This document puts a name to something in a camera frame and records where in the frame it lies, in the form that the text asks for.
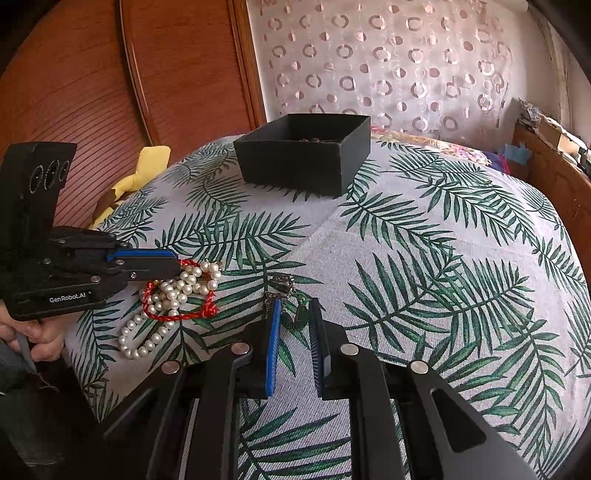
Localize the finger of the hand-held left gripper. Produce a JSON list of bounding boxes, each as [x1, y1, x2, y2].
[[105, 248, 179, 263], [107, 258, 182, 283]]

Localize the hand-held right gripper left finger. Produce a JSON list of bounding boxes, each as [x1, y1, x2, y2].
[[104, 298, 283, 480]]

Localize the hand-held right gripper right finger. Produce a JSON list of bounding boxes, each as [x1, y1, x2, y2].
[[308, 298, 539, 480]]

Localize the white pearl necklace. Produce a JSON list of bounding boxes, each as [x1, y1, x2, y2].
[[119, 261, 223, 360]]

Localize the green jade pendant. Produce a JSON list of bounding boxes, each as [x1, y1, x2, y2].
[[263, 273, 311, 330]]

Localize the red cord bracelet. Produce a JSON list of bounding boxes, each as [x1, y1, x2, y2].
[[141, 259, 219, 322]]

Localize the black box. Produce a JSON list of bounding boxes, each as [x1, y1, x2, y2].
[[233, 114, 372, 198]]

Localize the person's left hand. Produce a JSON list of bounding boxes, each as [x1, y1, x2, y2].
[[0, 310, 66, 364]]

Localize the yellow plush toy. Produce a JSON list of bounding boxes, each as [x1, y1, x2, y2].
[[88, 145, 171, 232]]

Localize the wooden wardrobe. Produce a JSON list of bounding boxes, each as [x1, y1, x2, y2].
[[0, 0, 266, 222]]

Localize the floral blanket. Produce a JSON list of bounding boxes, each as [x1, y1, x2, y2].
[[369, 128, 492, 167]]

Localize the dark blue blanket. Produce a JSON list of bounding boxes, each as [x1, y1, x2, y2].
[[485, 154, 511, 176]]

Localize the blue bag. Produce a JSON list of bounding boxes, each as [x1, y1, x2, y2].
[[501, 143, 532, 177]]

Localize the wooden cabinet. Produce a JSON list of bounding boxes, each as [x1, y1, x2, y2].
[[512, 122, 591, 241]]

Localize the patterned cloth pile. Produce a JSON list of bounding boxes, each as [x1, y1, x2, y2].
[[517, 98, 544, 128]]

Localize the cardboard box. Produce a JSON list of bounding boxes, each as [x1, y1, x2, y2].
[[538, 115, 583, 154]]

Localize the beige window curtain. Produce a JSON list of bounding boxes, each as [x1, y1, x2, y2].
[[531, 9, 583, 139]]

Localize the circle pattern wall curtain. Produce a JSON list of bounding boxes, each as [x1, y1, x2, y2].
[[245, 0, 514, 136]]

